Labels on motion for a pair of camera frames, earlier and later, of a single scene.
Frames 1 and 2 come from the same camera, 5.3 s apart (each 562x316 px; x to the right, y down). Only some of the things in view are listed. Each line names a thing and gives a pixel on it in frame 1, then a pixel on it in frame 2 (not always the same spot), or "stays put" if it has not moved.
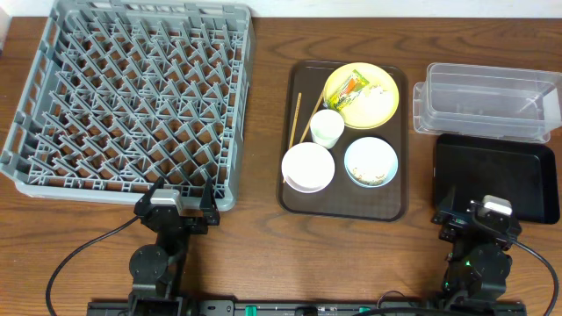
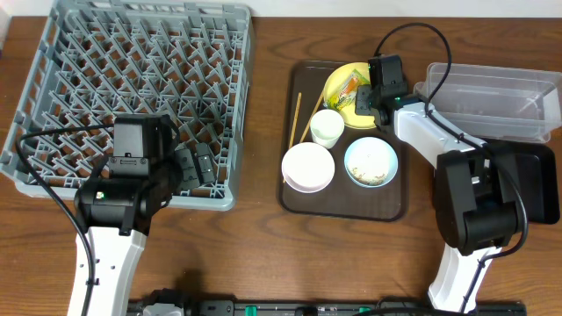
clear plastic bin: x=489 y=103 stays put
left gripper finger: x=158 y=184 -> x=189 y=171
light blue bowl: x=371 y=161 stays put
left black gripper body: x=183 y=219 -> x=193 y=167
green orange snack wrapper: x=346 y=91 stays put
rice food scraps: x=378 y=180 stays put
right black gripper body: x=452 y=232 -> x=366 y=100
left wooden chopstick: x=294 y=123 stays put
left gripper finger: x=208 y=204 -> x=205 y=161
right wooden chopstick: x=307 y=126 stays put
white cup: x=327 y=126 stays put
